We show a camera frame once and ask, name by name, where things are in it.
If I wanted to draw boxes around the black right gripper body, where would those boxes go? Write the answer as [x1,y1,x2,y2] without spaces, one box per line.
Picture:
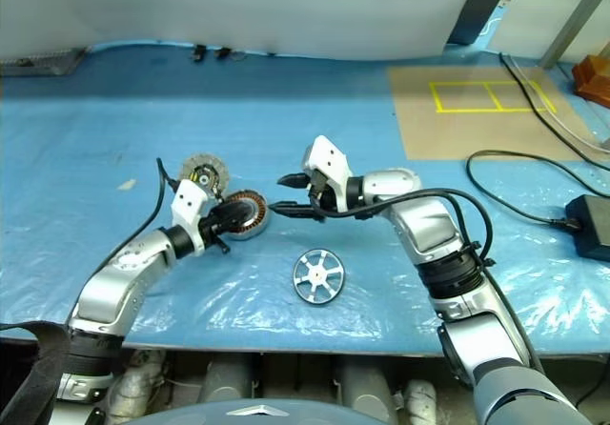
[307,169,341,221]

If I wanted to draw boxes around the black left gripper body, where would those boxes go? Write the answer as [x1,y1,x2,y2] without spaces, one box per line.
[198,188,226,252]

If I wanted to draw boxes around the silver motor housing copper windings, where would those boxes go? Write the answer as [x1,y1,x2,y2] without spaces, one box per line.
[221,190,272,244]

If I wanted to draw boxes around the silver flanged motor lid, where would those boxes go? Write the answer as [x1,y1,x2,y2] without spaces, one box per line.
[177,152,231,198]

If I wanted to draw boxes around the silver spoked rotor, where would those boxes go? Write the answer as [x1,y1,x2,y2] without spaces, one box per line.
[291,248,346,307]

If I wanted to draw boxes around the blue plastic table cover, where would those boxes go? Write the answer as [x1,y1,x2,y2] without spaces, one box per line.
[0,40,610,355]

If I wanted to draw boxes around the brown cardboard sheet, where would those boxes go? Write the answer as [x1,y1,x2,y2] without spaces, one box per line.
[387,65,602,162]

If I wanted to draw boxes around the grey cylinder under table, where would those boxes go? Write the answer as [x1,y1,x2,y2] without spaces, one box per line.
[332,354,397,422]
[203,353,259,403]

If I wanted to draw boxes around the white wrapped cylinder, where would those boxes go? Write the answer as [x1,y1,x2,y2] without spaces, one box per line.
[403,378,438,422]
[108,348,167,420]

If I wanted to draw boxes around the grey robot torso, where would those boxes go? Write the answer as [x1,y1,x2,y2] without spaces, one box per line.
[155,397,397,425]

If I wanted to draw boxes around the large white foam sheet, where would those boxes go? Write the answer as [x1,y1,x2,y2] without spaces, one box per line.
[0,0,481,63]

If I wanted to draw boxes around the clear plastic tube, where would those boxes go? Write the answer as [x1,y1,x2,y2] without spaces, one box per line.
[503,57,610,155]

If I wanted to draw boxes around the black power adapter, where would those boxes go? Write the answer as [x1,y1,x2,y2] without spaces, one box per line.
[564,194,610,262]

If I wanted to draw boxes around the white panel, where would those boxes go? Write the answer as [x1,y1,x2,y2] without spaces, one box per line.
[485,0,610,60]

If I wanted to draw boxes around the reddish brown wooden block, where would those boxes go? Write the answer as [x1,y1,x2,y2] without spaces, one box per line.
[571,54,610,110]

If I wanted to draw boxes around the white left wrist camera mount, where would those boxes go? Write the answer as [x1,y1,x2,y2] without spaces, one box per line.
[170,178,212,255]

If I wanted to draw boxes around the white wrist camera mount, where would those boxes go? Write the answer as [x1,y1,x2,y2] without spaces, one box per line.
[300,134,355,213]
[170,178,212,255]

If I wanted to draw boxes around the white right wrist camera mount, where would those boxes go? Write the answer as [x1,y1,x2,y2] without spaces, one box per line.
[300,134,355,213]

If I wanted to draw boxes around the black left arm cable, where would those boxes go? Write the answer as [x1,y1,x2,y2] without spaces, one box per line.
[92,156,180,283]

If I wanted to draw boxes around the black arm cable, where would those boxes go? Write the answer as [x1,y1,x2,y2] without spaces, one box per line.
[92,156,180,283]
[307,181,497,269]

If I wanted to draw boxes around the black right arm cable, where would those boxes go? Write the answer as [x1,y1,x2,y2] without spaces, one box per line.
[307,181,497,269]

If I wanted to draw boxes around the black adapter power cable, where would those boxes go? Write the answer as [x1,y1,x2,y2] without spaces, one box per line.
[465,150,581,232]

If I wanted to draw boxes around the black fabric strap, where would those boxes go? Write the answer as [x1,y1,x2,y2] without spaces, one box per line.
[0,319,73,425]

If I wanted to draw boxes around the long black cable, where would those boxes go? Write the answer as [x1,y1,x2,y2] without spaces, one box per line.
[498,51,610,184]

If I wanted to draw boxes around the dark blue post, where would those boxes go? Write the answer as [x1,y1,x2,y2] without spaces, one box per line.
[446,0,521,48]

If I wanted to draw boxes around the grey aluminium profile post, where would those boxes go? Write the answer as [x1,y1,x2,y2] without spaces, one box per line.
[539,0,610,70]

